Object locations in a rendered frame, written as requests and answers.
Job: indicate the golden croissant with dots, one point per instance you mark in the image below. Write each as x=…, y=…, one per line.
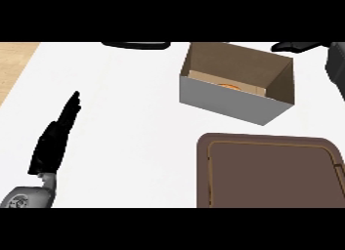
x=229, y=86

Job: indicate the brown tray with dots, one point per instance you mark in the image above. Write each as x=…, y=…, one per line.
x=273, y=172

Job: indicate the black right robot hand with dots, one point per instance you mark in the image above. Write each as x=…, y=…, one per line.
x=296, y=46

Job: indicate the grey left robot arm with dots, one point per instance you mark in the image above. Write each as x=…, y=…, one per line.
x=29, y=195

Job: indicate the open cardboard box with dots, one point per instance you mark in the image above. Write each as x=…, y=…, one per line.
x=238, y=83

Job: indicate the black curved object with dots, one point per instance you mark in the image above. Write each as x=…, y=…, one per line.
x=137, y=45

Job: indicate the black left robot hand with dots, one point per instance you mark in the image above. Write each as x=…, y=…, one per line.
x=53, y=143

